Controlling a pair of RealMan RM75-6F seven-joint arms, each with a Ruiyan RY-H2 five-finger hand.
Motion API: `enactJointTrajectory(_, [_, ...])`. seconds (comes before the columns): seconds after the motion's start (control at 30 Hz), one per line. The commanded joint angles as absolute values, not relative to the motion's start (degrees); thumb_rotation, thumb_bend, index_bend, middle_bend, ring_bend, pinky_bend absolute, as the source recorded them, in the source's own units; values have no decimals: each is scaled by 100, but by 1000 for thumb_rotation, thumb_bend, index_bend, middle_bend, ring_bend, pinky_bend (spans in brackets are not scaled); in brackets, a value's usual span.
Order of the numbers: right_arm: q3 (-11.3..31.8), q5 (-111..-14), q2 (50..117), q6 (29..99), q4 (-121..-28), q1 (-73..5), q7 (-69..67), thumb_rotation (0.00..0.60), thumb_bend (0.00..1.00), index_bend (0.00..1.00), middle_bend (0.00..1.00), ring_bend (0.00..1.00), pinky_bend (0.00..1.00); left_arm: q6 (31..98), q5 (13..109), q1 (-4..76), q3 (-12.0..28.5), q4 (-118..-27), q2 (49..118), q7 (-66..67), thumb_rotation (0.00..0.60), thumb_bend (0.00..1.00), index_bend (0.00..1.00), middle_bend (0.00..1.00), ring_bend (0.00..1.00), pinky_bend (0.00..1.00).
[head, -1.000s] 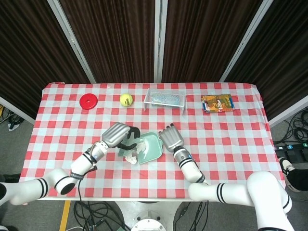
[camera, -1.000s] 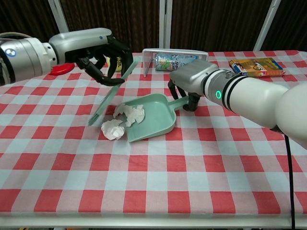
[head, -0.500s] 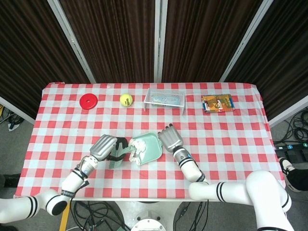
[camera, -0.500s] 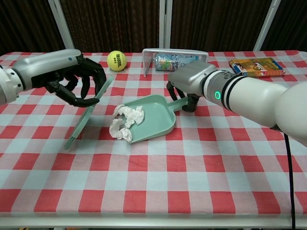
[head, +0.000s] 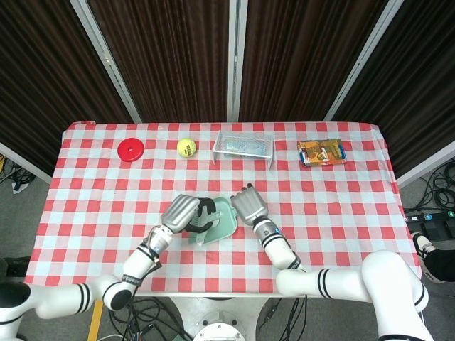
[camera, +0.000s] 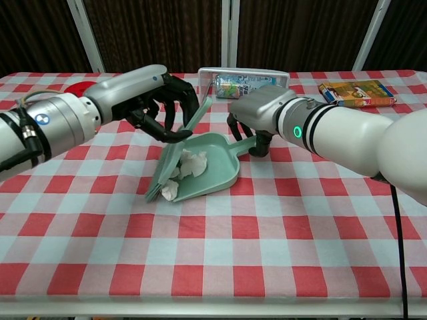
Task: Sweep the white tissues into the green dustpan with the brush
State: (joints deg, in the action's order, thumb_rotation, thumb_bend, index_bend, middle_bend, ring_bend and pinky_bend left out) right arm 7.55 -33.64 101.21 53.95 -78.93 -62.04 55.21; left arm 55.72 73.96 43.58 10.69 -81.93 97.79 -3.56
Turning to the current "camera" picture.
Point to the red plastic disc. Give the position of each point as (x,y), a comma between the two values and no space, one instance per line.
(78,88)

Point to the green plastic dustpan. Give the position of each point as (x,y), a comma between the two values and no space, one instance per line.
(220,166)

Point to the orange printed snack packet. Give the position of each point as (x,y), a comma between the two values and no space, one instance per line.
(357,94)

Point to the white plastic rack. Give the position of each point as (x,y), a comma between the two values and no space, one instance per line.
(240,70)

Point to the light blue drink can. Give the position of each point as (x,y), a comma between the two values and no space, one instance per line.
(230,86)

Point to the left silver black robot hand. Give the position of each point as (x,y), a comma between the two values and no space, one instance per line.
(133,96)

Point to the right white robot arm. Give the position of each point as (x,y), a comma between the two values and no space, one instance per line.
(350,136)

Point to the white partition frame post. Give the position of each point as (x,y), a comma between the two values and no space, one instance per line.
(230,33)
(86,36)
(372,35)

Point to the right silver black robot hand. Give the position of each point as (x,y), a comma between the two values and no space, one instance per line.
(260,106)

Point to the green plastic hand brush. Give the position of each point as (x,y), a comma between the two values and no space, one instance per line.
(168,163)

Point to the red white checkered tablecloth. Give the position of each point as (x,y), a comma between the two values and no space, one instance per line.
(213,240)

